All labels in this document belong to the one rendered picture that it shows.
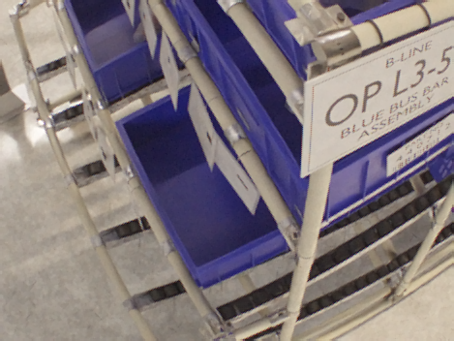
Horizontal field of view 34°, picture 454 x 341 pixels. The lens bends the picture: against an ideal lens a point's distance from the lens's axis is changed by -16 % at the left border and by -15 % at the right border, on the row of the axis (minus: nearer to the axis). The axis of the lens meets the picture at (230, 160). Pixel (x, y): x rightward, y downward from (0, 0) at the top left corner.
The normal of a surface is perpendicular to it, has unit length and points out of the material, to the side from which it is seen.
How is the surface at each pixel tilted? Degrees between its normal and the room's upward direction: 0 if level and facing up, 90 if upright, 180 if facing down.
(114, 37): 3
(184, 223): 3
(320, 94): 90
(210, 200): 3
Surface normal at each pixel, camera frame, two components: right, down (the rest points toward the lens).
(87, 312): -0.02, -0.46
